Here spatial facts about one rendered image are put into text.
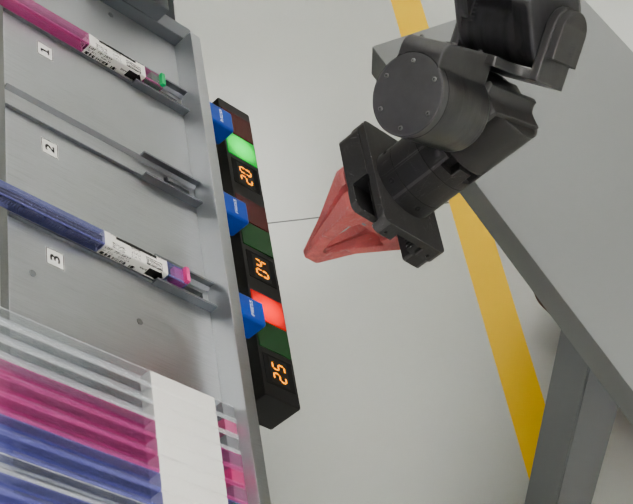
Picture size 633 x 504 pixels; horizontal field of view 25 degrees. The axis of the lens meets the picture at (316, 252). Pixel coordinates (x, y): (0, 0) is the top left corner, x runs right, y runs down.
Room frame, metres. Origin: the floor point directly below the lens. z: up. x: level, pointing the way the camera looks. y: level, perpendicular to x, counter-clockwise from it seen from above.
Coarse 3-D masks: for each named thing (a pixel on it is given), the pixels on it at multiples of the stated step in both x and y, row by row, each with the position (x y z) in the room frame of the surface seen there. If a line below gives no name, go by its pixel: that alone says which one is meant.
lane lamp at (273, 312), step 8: (256, 296) 0.76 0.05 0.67; (264, 296) 0.76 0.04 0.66; (264, 304) 0.75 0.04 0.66; (272, 304) 0.76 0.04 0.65; (280, 304) 0.76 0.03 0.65; (264, 312) 0.74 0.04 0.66; (272, 312) 0.75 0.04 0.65; (280, 312) 0.75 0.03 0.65; (272, 320) 0.74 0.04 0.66; (280, 320) 0.74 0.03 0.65; (280, 328) 0.74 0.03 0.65
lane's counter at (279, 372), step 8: (264, 352) 0.70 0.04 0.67; (264, 360) 0.69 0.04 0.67; (272, 360) 0.69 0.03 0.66; (280, 360) 0.70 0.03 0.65; (272, 368) 0.68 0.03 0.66; (280, 368) 0.69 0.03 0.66; (288, 368) 0.69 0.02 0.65; (272, 376) 0.68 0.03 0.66; (280, 376) 0.68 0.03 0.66; (288, 376) 0.69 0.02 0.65; (280, 384) 0.67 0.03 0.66; (288, 384) 0.68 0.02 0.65
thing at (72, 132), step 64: (64, 0) 0.96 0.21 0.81; (0, 64) 0.83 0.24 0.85; (64, 64) 0.88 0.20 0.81; (0, 128) 0.77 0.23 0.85; (64, 128) 0.80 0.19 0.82; (128, 128) 0.85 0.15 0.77; (64, 192) 0.73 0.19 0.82; (128, 192) 0.77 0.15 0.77; (192, 192) 0.82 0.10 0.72; (0, 256) 0.64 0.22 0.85; (64, 256) 0.67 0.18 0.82; (192, 256) 0.75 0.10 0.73; (64, 320) 0.61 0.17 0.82; (128, 320) 0.64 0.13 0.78; (192, 320) 0.68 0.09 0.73; (192, 384) 0.61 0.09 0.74
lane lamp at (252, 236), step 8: (248, 224) 0.84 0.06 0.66; (248, 232) 0.83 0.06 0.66; (256, 232) 0.83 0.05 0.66; (264, 232) 0.84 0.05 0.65; (248, 240) 0.82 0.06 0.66; (256, 240) 0.82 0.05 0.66; (264, 240) 0.83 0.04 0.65; (256, 248) 0.81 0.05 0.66; (264, 248) 0.82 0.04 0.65; (272, 256) 0.82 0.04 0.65
